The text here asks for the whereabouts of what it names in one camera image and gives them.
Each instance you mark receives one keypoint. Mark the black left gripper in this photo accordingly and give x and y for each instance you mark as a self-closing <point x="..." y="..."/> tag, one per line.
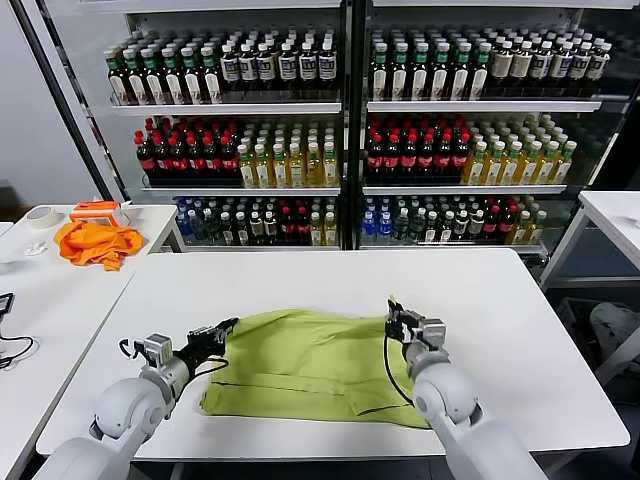
<point x="200" y="355"/>

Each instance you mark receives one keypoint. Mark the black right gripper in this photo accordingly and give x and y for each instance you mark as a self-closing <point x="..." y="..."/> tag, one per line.
<point x="400" y="331"/>

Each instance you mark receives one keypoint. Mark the light green t-shirt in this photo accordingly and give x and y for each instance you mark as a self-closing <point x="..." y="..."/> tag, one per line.
<point x="300" y="365"/>

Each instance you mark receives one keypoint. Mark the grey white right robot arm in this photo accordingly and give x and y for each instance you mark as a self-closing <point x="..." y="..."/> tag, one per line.
<point x="450" y="395"/>

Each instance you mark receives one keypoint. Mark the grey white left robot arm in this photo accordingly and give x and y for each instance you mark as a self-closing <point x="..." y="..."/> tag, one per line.
<point x="125" y="410"/>

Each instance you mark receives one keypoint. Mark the large white work table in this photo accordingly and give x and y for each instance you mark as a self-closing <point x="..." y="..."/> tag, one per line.
<point x="199" y="280"/>

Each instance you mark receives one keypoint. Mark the white cabinet shelf board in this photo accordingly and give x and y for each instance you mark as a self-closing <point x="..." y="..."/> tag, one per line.
<point x="449" y="248"/>
<point x="224" y="109"/>
<point x="239" y="192"/>
<point x="259" y="247"/>
<point x="464" y="190"/>
<point x="479" y="107"/>

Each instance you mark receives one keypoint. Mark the green clear bottle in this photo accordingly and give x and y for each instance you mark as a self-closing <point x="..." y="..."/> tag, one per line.
<point x="213" y="227"/>
<point x="199" y="227"/>
<point x="416" y="227"/>
<point x="400" y="227"/>

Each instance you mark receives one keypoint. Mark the blue water bottle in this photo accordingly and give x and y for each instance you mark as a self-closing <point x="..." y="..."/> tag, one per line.
<point x="368" y="227"/>
<point x="184" y="226"/>
<point x="384" y="227"/>

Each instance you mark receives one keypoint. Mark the small dark bottle white cap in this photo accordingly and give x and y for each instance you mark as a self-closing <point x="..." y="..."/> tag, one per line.
<point x="431" y="230"/>
<point x="476" y="225"/>
<point x="460" y="225"/>
<point x="446" y="230"/>
<point x="227" y="231"/>
<point x="270" y="230"/>
<point x="241" y="231"/>
<point x="256" y="230"/>

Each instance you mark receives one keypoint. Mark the cola bottle red cap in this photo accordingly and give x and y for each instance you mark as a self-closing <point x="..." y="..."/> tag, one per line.
<point x="146" y="162"/>
<point x="375" y="161"/>
<point x="491" y="225"/>
<point x="180" y="162"/>
<point x="460" y="161"/>
<point x="392" y="161"/>
<point x="287" y="231"/>
<point x="197" y="162"/>
<point x="213" y="162"/>
<point x="506" y="225"/>
<point x="426" y="161"/>
<point x="302" y="231"/>
<point x="444" y="161"/>
<point x="163" y="162"/>
<point x="409" y="161"/>
<point x="230" y="162"/>

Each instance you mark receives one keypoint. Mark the crumpled orange cloth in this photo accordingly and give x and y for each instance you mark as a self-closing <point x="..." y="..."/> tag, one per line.
<point x="94" y="245"/>

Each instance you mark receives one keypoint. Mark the orange and white box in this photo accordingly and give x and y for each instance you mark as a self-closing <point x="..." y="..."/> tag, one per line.
<point x="94" y="218"/>

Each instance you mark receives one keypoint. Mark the white side table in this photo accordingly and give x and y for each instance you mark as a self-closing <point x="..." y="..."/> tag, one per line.
<point x="611" y="210"/>
<point x="49" y="300"/>

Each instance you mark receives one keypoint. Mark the black plastic crate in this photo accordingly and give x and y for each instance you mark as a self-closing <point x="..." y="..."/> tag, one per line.
<point x="574" y="310"/>

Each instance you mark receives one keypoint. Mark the small black device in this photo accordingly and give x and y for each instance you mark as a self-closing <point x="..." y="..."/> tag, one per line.
<point x="5" y="302"/>

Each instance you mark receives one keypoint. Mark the beige tape roll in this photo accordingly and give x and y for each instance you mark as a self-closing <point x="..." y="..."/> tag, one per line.
<point x="34" y="223"/>

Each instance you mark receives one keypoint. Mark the grey bag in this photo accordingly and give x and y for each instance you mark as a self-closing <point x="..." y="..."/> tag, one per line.
<point x="614" y="325"/>

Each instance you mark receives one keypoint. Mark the dark bottle green cap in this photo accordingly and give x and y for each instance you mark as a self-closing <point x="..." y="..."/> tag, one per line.
<point x="174" y="82"/>
<point x="479" y="80"/>
<point x="136" y="85"/>
<point x="211" y="82"/>
<point x="194" y="82"/>
<point x="155" y="85"/>
<point x="379" y="80"/>
<point x="399" y="80"/>
<point x="119" y="85"/>
<point x="440" y="80"/>
<point x="460" y="80"/>
<point x="420" y="80"/>

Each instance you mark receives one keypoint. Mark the dark bottle blue label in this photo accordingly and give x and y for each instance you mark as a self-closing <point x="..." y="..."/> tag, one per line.
<point x="266" y="70"/>
<point x="307" y="70"/>
<point x="248" y="70"/>
<point x="579" y="69"/>
<point x="598" y="69"/>
<point x="230" y="70"/>
<point x="541" y="67"/>
<point x="327" y="69"/>
<point x="561" y="67"/>
<point x="287" y="70"/>

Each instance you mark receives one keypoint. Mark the dark bottle beige label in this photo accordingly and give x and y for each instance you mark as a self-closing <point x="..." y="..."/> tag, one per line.
<point x="501" y="67"/>
<point x="521" y="67"/>

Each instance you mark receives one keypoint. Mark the black framed glass door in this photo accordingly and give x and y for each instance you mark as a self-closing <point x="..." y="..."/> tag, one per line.
<point x="626" y="125"/>
<point x="69" y="100"/>

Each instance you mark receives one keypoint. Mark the white beverage cabinet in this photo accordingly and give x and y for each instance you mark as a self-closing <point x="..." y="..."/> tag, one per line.
<point x="474" y="17"/>
<point x="224" y="17"/>

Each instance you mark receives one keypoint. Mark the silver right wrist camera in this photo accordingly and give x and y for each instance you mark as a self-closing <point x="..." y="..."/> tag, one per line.
<point x="430" y="335"/>

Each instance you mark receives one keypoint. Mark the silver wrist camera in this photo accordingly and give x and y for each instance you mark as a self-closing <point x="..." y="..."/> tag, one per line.
<point x="159" y="350"/>
<point x="430" y="335"/>

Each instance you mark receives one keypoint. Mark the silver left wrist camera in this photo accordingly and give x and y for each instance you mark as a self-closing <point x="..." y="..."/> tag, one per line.
<point x="159" y="350"/>

